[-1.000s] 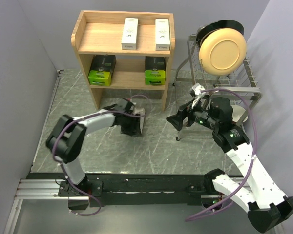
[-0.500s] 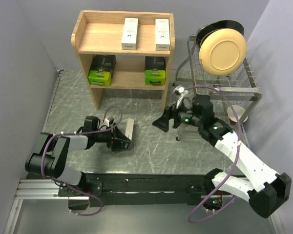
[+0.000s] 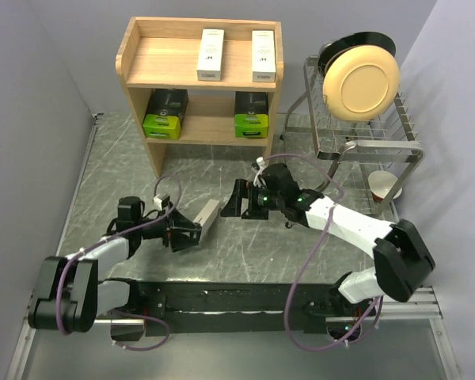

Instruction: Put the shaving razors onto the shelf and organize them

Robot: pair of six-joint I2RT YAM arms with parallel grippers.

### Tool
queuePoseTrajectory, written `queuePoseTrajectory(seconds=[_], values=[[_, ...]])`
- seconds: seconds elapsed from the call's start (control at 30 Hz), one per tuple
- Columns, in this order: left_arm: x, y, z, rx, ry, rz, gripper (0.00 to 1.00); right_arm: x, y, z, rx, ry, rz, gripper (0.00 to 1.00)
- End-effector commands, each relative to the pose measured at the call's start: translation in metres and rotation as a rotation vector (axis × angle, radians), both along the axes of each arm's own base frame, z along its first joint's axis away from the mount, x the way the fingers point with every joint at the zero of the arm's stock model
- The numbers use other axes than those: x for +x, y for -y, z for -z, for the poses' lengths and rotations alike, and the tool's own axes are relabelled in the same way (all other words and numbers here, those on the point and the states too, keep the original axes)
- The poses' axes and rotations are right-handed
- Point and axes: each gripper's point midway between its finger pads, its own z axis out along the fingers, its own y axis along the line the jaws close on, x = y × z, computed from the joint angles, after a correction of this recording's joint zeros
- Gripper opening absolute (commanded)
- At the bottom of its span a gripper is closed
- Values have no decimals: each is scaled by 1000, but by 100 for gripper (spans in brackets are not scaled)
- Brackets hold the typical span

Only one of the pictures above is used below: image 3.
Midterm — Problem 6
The red and white paper cup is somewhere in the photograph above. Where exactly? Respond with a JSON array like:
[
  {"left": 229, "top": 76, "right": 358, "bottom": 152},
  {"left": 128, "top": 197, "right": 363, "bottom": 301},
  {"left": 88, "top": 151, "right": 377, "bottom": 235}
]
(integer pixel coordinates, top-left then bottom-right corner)
[{"left": 368, "top": 170, "right": 398, "bottom": 202}]

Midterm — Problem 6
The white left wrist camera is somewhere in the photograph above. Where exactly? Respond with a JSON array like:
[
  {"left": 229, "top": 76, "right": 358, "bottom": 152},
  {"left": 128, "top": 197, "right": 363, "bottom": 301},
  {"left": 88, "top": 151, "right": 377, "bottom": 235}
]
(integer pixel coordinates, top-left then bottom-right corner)
[{"left": 153, "top": 193, "right": 170, "bottom": 211}]

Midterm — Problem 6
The aluminium frame rail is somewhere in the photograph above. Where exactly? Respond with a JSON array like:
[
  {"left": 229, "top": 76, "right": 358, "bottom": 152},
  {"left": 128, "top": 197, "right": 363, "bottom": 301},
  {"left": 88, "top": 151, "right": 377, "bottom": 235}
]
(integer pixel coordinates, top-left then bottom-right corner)
[{"left": 7, "top": 288, "right": 460, "bottom": 379}]

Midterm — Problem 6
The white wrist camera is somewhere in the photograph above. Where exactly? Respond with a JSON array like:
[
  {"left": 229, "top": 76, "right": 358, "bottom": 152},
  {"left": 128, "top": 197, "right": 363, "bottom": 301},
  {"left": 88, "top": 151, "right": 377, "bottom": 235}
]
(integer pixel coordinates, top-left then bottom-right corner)
[
  {"left": 153, "top": 193, "right": 170, "bottom": 211},
  {"left": 252, "top": 157, "right": 268, "bottom": 188}
]

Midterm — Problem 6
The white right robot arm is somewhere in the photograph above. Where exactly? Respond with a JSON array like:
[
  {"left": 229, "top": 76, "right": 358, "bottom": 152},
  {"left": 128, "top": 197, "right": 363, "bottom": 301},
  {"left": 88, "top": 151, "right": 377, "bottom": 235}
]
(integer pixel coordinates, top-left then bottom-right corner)
[{"left": 220, "top": 163, "right": 435, "bottom": 315}]

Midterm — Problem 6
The beige round plate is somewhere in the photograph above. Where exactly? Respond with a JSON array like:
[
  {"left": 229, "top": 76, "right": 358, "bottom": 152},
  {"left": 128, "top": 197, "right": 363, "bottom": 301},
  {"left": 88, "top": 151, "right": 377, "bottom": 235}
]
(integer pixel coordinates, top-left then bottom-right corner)
[{"left": 322, "top": 45, "right": 401, "bottom": 121}]

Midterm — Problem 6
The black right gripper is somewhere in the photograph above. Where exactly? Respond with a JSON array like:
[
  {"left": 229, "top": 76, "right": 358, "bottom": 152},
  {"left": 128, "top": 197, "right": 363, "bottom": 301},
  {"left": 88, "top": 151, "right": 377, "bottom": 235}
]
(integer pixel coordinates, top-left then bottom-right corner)
[{"left": 221, "top": 178, "right": 284, "bottom": 220}]

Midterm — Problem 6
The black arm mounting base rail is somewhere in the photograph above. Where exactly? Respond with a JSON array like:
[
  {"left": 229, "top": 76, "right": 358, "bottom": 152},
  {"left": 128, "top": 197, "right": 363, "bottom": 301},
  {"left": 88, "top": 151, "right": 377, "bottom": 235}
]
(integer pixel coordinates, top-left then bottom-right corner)
[{"left": 43, "top": 276, "right": 423, "bottom": 349}]

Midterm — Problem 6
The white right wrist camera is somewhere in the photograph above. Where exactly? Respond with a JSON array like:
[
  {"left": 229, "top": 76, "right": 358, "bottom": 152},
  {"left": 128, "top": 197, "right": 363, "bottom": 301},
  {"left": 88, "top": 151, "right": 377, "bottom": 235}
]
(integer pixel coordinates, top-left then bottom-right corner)
[{"left": 252, "top": 157, "right": 268, "bottom": 188}]

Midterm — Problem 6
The white Harry's razor box front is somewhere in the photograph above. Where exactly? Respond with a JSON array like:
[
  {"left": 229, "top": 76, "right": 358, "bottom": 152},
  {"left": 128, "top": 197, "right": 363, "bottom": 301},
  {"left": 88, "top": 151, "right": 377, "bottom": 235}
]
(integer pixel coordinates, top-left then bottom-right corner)
[{"left": 252, "top": 30, "right": 276, "bottom": 82}]

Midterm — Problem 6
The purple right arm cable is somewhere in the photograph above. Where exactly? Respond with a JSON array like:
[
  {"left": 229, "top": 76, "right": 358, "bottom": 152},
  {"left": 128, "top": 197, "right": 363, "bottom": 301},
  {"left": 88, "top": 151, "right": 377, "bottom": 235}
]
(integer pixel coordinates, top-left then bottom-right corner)
[{"left": 260, "top": 153, "right": 383, "bottom": 352}]

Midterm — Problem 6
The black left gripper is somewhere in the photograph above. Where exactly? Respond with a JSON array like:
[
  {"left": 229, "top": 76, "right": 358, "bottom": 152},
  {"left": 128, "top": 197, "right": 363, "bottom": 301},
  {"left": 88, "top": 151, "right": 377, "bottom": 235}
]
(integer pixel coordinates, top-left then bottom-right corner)
[{"left": 135, "top": 201, "right": 200, "bottom": 252}]

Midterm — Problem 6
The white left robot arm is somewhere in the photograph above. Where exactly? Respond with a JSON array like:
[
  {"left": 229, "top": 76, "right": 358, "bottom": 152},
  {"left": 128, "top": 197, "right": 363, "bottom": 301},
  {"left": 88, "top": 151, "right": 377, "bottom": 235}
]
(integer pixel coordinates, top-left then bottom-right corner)
[{"left": 28, "top": 195, "right": 219, "bottom": 335}]

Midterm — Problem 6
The light wooden two-tier shelf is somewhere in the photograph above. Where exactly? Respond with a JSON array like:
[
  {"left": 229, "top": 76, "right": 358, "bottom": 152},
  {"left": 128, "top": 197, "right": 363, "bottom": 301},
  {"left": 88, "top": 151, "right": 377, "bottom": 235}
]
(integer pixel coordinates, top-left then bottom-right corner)
[{"left": 116, "top": 17, "right": 284, "bottom": 176}]

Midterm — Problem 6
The metal wire dish rack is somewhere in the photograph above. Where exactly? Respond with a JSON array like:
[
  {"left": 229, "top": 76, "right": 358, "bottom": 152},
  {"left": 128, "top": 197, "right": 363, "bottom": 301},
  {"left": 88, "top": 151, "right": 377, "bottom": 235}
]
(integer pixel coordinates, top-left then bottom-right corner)
[{"left": 280, "top": 55, "right": 424, "bottom": 219}]

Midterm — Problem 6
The black round plate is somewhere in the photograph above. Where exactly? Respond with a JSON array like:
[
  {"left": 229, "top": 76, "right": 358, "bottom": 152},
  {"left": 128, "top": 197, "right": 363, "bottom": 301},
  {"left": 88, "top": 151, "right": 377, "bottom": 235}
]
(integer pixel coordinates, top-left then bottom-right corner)
[{"left": 317, "top": 32, "right": 397, "bottom": 74}]

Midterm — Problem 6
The white Harry's labelled razor box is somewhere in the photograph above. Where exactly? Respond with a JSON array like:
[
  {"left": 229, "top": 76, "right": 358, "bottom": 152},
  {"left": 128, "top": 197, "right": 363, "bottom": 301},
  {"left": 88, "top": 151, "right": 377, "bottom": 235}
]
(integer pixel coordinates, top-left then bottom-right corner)
[{"left": 193, "top": 199, "right": 221, "bottom": 240}]

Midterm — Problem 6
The black green razor box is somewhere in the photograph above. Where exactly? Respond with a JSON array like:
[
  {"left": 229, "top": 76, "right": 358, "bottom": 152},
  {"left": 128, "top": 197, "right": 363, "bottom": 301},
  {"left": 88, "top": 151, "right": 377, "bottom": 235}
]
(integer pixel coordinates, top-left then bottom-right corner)
[
  {"left": 142, "top": 89, "right": 189, "bottom": 140},
  {"left": 234, "top": 91, "right": 269, "bottom": 139}
]

